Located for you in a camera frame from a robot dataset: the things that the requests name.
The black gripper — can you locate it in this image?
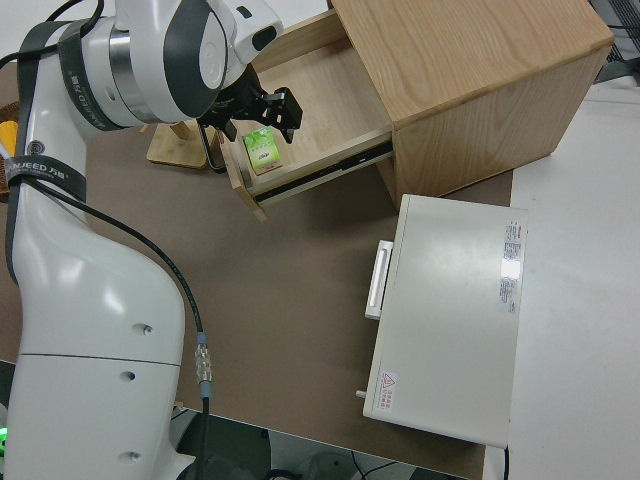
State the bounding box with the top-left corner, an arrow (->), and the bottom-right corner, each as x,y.
197,69 -> 305,145

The light wooden drawer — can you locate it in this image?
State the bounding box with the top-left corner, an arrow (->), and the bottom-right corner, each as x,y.
223,9 -> 396,224

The small green carton box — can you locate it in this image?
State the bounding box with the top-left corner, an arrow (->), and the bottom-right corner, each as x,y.
242,127 -> 281,176

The brown table mat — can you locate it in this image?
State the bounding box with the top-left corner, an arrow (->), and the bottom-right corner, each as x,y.
0,49 -> 516,451

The light wooden cabinet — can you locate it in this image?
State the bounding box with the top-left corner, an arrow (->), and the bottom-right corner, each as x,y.
327,0 -> 615,201

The white toaster oven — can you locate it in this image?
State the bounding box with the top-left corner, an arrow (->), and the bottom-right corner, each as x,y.
352,193 -> 530,449

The black drawer pull handle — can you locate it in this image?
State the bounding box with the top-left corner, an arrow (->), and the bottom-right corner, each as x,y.
198,122 -> 229,176

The bamboo stand with post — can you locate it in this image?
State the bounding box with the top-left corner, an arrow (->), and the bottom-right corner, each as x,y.
139,118 -> 210,170

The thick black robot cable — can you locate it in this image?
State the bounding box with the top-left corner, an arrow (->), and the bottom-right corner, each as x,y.
4,0 -> 216,480

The black velcro cable strap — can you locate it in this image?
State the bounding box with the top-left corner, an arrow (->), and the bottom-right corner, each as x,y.
0,153 -> 89,202
56,29 -> 109,132

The white oven door handle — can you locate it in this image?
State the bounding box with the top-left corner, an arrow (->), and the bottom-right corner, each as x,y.
363,239 -> 396,321

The silver cable connector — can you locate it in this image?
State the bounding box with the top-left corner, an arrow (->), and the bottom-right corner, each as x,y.
191,330 -> 215,399

